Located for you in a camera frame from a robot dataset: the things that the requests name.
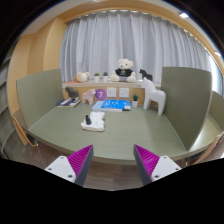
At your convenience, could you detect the right green desk divider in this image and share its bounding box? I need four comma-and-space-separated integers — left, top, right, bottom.
161, 67, 212, 150

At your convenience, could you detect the right wooden chair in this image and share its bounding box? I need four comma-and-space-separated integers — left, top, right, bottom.
186, 131, 224, 165

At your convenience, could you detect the right white wall socket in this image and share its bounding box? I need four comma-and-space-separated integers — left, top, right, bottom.
119, 88, 129, 98

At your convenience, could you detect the dark book under horse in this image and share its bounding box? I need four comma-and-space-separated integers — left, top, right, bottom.
56, 99, 81, 107

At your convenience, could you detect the white wall socket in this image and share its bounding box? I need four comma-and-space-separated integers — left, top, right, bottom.
119, 88, 129, 98
107, 87, 116, 97

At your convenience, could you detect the small black horse figure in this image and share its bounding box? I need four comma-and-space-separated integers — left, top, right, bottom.
139, 69, 153, 81

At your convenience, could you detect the small potted plant on desk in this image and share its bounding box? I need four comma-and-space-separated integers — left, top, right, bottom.
132, 94, 139, 107

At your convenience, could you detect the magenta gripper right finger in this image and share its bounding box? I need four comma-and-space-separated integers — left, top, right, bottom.
133, 145, 181, 185

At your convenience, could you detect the small lying plush toy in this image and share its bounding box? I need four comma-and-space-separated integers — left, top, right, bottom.
75, 72, 90, 83

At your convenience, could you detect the left small potted plant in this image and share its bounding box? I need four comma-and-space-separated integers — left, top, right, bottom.
94, 73, 100, 82

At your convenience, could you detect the dark grey horse figure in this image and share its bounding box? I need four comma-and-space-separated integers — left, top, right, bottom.
65, 86, 79, 100

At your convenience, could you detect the blue book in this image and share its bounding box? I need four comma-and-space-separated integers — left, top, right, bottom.
92, 99, 131, 112

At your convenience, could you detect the purple round number sign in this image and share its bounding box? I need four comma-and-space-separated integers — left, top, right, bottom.
95, 89, 107, 101

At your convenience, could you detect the pink wooden horse figure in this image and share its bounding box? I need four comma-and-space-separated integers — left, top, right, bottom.
82, 88, 96, 104

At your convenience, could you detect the white wooden horse figure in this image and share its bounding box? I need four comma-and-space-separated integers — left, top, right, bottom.
141, 77, 166, 115

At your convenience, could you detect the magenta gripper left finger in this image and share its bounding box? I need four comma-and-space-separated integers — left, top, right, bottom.
45, 145, 93, 186

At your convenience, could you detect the right small potted plant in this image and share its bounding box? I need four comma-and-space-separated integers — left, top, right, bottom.
103, 72, 108, 82

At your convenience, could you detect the left white wall socket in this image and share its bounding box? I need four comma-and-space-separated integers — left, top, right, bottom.
107, 87, 116, 97

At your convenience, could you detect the cream teddy bear black shirt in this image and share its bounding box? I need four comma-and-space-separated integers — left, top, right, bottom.
110, 59, 136, 83

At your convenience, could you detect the green desk divider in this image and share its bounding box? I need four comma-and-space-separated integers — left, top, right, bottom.
16, 69, 63, 128
161, 67, 212, 150

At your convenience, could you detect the grey white curtain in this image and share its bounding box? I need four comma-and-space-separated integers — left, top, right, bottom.
59, 11, 210, 83

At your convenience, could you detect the left green desk divider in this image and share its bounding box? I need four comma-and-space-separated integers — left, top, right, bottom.
16, 69, 63, 128

